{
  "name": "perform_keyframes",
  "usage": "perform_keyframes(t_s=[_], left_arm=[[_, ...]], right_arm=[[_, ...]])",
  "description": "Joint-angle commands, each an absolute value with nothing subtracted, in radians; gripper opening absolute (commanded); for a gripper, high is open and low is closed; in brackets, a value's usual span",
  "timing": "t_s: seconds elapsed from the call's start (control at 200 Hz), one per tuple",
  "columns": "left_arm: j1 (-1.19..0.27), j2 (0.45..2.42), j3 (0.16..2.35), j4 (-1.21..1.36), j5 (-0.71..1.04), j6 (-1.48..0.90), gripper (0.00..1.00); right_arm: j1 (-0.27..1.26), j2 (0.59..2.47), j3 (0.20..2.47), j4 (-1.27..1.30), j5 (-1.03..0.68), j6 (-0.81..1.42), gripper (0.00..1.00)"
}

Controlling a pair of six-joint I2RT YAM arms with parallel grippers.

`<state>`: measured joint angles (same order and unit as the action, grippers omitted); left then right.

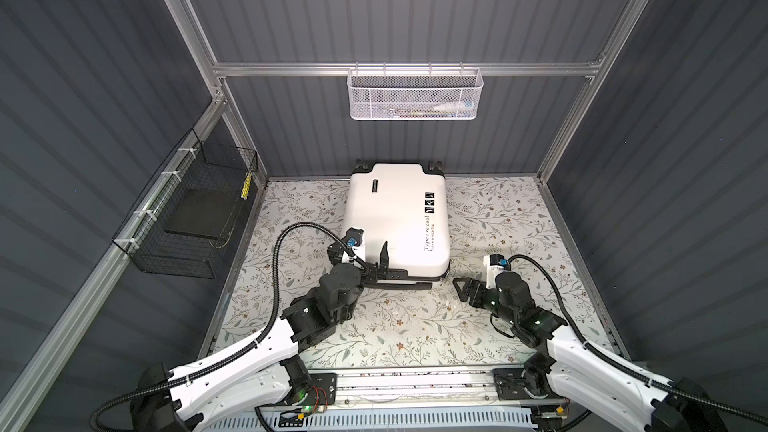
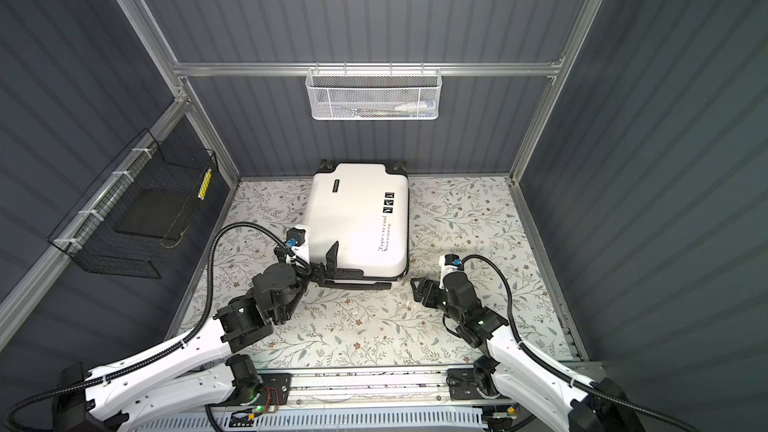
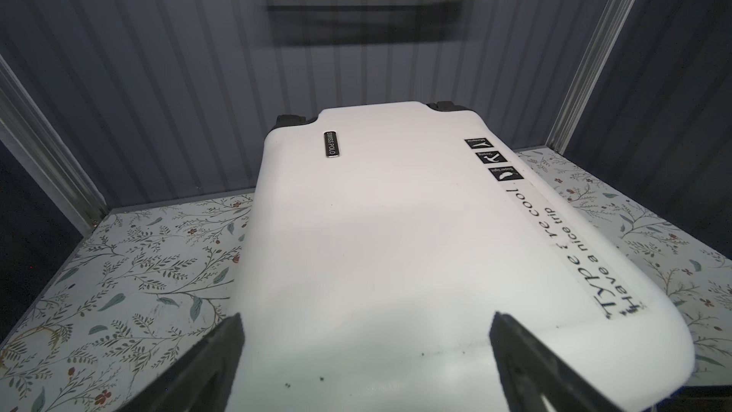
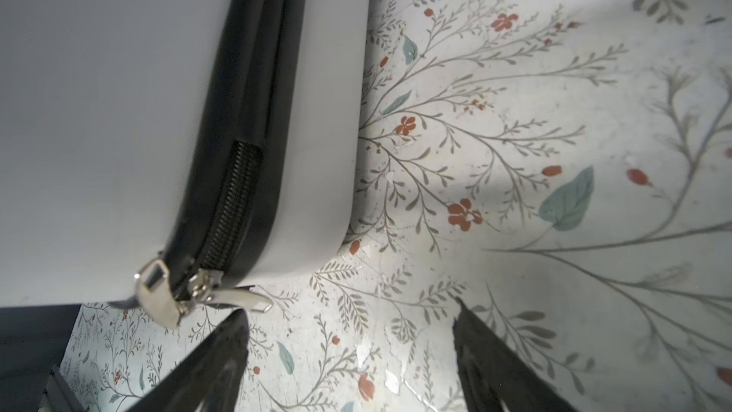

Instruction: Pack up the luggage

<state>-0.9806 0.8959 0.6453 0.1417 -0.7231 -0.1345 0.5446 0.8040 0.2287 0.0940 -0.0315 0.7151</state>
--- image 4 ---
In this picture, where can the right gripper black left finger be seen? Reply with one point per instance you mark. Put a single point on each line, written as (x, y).
(209, 378)

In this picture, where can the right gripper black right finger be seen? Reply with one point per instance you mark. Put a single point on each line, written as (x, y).
(493, 378)

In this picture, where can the white hard-shell suitcase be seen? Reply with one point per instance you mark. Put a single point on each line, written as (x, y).
(164, 154)

